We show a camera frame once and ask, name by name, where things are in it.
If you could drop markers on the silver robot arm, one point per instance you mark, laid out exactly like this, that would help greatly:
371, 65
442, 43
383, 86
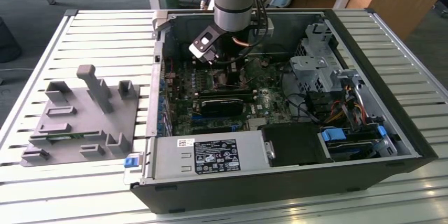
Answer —
233, 3

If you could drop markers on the CPU socket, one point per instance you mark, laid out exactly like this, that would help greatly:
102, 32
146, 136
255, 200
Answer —
217, 79

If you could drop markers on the black case fan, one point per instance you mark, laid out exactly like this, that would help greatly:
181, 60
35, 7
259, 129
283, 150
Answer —
186, 51

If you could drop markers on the black RAM slot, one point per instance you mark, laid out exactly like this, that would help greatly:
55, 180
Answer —
225, 93
227, 97

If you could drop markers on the small black graphics card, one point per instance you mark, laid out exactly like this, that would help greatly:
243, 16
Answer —
221, 107

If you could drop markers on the green motherboard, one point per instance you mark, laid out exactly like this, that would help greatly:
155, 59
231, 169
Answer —
270, 103

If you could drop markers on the silver metal drive cage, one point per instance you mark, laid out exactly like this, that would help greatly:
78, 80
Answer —
315, 66

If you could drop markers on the silver chipset heatsink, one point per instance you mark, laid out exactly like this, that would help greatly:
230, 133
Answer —
258, 123

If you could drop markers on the blue disk carrier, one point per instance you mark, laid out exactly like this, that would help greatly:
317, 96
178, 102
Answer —
333, 134

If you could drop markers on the silver power supply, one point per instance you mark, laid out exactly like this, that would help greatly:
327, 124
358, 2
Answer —
169, 161

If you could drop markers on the grey plastic parts rack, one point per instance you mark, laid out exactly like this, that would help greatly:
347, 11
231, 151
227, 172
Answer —
87, 119

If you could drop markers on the blue case latch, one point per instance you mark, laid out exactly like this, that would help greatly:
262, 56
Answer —
131, 161

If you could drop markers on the green RAM stick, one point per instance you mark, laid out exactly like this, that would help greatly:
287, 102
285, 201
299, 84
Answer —
75, 136

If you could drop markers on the black open PC case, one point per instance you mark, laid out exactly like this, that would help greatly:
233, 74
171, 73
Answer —
245, 195

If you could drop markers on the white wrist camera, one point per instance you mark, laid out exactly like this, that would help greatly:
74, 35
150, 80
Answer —
267, 26
205, 40

